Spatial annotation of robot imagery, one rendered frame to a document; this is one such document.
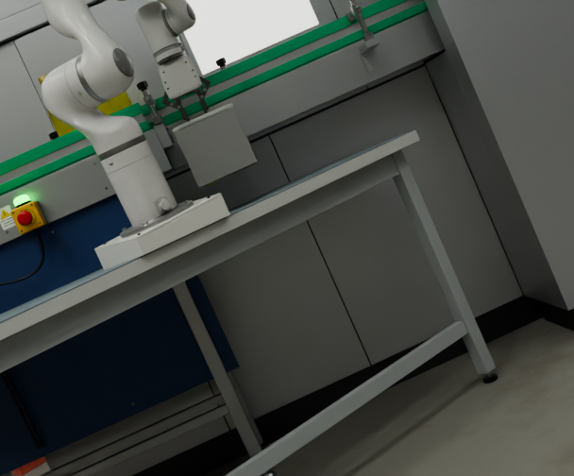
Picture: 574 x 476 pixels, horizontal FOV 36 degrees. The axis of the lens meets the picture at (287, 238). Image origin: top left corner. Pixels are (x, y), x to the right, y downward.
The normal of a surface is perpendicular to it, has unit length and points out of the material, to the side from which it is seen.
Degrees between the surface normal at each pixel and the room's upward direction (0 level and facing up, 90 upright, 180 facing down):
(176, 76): 91
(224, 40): 90
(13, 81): 90
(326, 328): 90
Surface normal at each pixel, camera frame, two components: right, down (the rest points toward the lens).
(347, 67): 0.07, 0.05
